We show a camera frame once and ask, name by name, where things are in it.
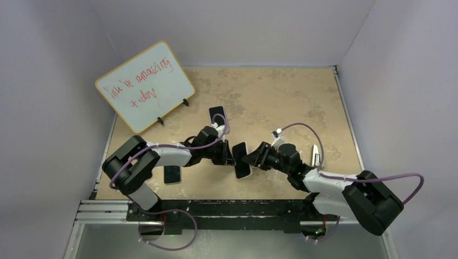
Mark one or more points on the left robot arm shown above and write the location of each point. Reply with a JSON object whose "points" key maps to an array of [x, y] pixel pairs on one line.
{"points": [[131, 165]]}

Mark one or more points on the black phone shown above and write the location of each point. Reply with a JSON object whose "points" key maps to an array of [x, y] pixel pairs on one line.
{"points": [[242, 169]]}

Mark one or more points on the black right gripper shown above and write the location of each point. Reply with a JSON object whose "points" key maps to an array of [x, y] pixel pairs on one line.
{"points": [[258, 158]]}

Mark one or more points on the silver-edged phone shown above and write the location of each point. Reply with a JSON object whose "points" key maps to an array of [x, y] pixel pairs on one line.
{"points": [[172, 175]]}

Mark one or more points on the yellow-framed whiteboard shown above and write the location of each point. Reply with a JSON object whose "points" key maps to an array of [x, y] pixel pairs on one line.
{"points": [[146, 87]]}

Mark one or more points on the lilac phone case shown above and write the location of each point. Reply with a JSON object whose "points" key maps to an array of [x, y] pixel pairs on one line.
{"points": [[218, 115]]}

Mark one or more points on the silver stapler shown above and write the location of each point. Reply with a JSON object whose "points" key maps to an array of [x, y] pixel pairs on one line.
{"points": [[315, 157]]}

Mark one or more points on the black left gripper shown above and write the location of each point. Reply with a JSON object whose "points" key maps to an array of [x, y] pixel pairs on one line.
{"points": [[226, 158]]}

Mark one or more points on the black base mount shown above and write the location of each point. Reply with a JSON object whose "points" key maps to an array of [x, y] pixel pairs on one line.
{"points": [[290, 216]]}

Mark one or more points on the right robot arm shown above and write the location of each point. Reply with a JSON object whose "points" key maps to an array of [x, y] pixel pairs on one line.
{"points": [[362, 197]]}

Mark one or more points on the aluminium rail frame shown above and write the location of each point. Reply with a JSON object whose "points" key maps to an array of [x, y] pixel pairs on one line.
{"points": [[101, 230]]}

